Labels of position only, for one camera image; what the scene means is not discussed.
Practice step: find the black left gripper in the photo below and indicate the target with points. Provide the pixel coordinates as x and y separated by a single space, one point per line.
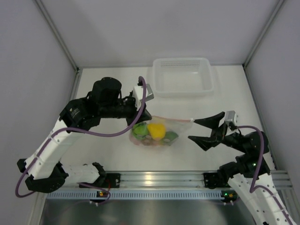
134 111

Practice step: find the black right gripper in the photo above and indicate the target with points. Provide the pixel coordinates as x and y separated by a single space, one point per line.
218 133

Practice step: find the green fake apple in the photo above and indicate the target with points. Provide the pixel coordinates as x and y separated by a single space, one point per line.
140 131

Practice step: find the yellow fake pepper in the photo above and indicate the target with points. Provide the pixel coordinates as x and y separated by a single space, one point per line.
157 131

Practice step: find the clear zip top bag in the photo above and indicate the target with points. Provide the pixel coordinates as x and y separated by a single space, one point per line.
174 128

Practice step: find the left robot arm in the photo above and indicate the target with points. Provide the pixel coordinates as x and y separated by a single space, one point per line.
43 171

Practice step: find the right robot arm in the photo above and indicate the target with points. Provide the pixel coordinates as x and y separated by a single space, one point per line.
249 175

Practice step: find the white plastic basket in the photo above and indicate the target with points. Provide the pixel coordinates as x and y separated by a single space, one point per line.
182 77

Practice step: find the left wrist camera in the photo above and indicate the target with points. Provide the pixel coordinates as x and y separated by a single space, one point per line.
138 94

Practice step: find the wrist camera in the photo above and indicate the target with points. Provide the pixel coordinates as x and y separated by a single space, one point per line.
231 119
138 94

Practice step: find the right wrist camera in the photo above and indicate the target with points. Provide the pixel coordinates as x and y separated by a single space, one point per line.
231 119

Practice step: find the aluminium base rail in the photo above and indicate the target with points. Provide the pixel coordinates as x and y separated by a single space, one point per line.
160 179

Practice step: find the white slotted cable duct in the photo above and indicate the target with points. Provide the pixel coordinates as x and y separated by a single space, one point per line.
84 194

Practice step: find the aluminium frame rail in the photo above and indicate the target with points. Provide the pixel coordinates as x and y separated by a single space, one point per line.
57 35

